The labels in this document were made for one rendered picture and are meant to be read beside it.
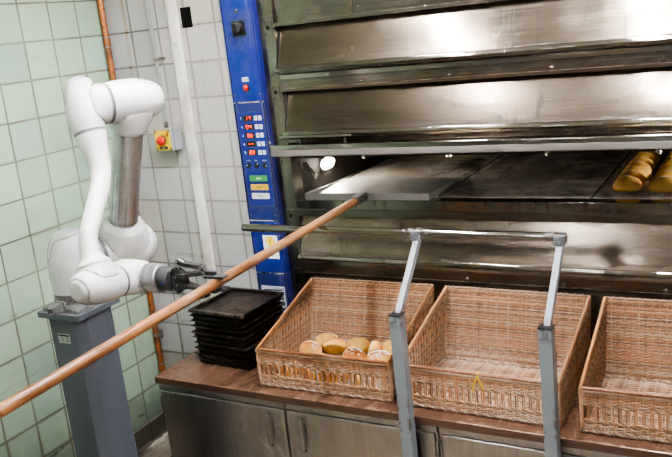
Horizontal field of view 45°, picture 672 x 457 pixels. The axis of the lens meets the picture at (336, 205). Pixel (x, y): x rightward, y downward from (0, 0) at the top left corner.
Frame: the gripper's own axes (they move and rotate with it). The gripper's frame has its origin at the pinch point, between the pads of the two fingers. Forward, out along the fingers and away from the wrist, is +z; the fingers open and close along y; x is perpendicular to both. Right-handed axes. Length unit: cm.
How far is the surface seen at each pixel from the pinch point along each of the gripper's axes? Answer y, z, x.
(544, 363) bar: 33, 85, -39
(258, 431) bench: 77, -27, -45
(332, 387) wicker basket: 57, 5, -50
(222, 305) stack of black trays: 38, -55, -70
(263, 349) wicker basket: 45, -23, -49
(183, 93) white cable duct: -47, -82, -98
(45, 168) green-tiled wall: -24, -123, -52
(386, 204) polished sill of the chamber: 1, 9, -99
